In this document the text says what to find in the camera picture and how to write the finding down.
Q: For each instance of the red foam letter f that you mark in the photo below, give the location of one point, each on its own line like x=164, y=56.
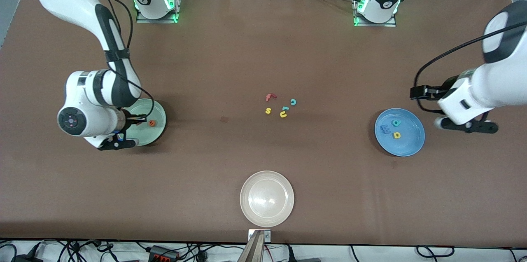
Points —
x=268, y=97

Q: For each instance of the aluminium camera pole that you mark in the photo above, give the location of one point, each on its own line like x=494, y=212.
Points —
x=252, y=249

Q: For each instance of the teal letter p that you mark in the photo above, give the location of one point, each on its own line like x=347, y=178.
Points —
x=396, y=122

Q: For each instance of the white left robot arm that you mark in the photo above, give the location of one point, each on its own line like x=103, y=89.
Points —
x=494, y=85

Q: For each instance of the green round plate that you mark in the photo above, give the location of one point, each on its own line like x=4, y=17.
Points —
x=154, y=134

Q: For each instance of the yellow foam letter d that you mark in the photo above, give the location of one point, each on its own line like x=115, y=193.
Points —
x=396, y=135

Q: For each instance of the blue round plate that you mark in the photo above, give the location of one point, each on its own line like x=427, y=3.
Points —
x=407, y=142

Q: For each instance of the black orange power strip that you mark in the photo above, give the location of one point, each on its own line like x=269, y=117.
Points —
x=164, y=253

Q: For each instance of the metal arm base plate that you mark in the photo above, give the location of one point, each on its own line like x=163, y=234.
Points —
x=391, y=24
x=177, y=10

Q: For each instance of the beige round plate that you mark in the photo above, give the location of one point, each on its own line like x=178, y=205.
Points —
x=266, y=199

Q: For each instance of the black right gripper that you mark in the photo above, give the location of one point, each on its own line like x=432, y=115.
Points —
x=129, y=120

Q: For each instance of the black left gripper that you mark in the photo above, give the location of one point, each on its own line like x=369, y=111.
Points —
x=437, y=90

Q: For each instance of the blue foam letter m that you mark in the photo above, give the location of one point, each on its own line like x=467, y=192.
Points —
x=385, y=129

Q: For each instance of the metal clamp bracket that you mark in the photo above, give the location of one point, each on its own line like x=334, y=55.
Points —
x=267, y=235

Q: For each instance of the clear tape patch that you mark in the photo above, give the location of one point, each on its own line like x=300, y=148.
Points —
x=224, y=119

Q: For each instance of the yellow foam letter u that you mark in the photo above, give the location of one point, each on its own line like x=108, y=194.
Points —
x=283, y=116

